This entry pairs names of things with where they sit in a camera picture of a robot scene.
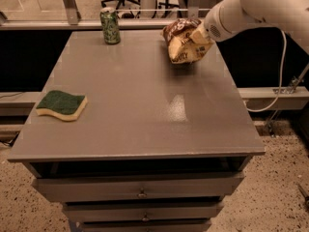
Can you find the top grey drawer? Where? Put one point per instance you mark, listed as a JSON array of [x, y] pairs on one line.
[[138, 187]]

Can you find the grey drawer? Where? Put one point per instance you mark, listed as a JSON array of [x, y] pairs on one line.
[[192, 225], [138, 187], [143, 211]]

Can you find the grey drawer cabinet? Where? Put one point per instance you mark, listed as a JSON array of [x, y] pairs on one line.
[[144, 116]]

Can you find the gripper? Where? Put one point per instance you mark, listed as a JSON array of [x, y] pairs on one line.
[[214, 25]]

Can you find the middle grey drawer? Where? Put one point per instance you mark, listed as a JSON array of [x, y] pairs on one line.
[[143, 211]]

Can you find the brown chip bag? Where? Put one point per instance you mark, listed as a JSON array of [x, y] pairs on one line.
[[181, 49]]

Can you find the metal railing frame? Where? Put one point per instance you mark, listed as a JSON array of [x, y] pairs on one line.
[[84, 14]]

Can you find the bottom grey drawer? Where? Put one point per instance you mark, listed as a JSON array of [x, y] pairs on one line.
[[192, 225]]

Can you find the green soda can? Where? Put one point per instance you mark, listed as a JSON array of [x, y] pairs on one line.
[[110, 26]]

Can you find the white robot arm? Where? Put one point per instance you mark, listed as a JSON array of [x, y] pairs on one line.
[[230, 17]]

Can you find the green yellow sponge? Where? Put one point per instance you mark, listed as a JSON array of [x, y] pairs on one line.
[[62, 105]]

